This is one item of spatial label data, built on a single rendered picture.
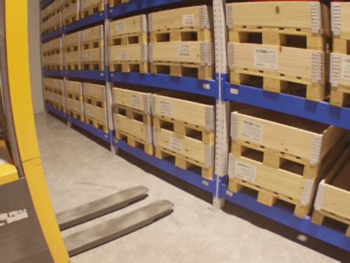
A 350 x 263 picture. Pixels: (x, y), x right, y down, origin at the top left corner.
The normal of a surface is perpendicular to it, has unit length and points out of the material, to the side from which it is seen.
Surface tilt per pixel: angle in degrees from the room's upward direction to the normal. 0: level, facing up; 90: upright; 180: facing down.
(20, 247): 90
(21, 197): 90
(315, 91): 90
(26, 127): 90
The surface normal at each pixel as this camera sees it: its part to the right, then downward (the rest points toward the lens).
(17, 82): 0.66, 0.23
